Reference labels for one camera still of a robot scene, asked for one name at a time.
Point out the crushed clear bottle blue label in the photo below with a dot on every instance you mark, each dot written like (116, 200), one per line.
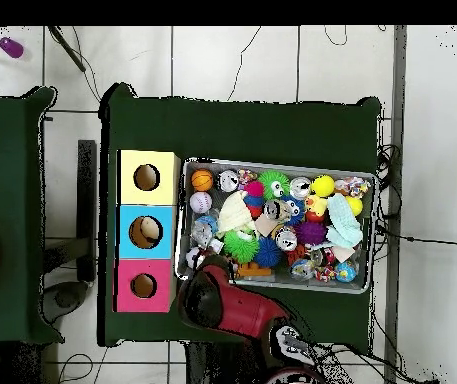
(203, 231)

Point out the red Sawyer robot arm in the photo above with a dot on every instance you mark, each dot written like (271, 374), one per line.
(240, 304)

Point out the shallow metal mesh bin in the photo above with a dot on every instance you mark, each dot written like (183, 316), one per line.
(204, 164)

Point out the wooden box with three holes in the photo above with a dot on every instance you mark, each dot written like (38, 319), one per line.
(164, 192)

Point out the white toy baseball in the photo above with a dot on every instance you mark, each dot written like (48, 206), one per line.
(200, 202)

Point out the large green fuzzy eyed ball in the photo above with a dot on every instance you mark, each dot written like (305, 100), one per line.
(240, 246)

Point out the orange toy basketball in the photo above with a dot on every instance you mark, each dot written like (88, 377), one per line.
(202, 180)

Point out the small green fuzzy eyed ball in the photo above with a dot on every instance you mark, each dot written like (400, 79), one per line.
(272, 184)

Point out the black and white soccer ball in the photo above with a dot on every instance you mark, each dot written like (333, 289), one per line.
(192, 256)

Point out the blue fuzzy eyed ball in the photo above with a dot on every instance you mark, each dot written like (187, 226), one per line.
(298, 210)

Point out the purple spiky ball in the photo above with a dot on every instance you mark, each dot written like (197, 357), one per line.
(310, 232)

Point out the dark green tablecloth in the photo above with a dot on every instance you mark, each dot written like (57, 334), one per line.
(8, 200)
(252, 128)

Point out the yellow smiley ball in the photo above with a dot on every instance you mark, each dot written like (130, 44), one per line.
(322, 186)

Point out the light blue cloth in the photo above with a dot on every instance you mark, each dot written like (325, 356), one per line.
(344, 224)

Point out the black rod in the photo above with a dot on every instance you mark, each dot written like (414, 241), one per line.
(68, 49)

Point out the purple bottle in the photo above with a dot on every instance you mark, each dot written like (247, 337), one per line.
(11, 47)

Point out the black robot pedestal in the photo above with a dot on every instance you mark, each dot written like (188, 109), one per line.
(212, 364)

